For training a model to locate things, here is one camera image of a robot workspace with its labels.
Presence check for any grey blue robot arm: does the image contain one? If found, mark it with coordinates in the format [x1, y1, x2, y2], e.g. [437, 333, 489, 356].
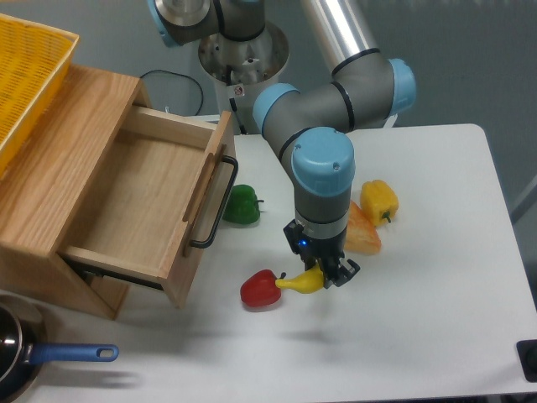
[149, 1, 416, 287]

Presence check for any black cable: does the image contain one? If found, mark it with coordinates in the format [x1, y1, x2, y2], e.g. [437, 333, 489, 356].
[139, 69, 205, 117]

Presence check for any yellow toy banana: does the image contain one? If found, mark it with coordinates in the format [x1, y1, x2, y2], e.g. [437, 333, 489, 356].
[275, 266, 325, 294]

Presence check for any orange toy pastry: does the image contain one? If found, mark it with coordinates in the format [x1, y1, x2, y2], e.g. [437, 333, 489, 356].
[344, 201, 382, 255]

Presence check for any yellow plastic basket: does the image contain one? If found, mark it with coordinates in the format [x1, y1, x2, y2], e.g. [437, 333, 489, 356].
[1, 14, 80, 173]

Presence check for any open wooden top drawer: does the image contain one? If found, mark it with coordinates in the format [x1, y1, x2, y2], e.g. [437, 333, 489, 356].
[60, 107, 238, 308]

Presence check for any black drawer handle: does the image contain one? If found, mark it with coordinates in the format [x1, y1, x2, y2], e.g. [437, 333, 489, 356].
[189, 155, 239, 249]

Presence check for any red toy bell pepper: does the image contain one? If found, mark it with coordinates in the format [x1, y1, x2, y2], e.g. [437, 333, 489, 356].
[240, 269, 282, 308]

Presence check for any wooden drawer cabinet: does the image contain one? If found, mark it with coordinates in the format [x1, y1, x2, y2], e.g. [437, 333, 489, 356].
[1, 65, 149, 319]

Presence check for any black pan blue handle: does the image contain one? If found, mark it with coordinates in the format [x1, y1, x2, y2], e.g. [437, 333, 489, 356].
[1, 296, 119, 402]

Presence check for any yellow toy bell pepper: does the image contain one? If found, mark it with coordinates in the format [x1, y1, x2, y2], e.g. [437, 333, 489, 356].
[360, 180, 399, 227]

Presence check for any green toy bell pepper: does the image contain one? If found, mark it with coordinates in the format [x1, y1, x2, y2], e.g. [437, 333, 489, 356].
[222, 184, 263, 225]

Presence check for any black corner device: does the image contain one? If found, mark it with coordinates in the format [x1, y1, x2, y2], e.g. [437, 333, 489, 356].
[516, 339, 537, 383]

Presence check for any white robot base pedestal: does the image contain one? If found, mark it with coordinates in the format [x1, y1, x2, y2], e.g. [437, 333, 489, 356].
[198, 22, 289, 134]

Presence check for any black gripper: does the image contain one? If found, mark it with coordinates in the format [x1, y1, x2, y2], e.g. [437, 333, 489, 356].
[284, 220, 361, 288]

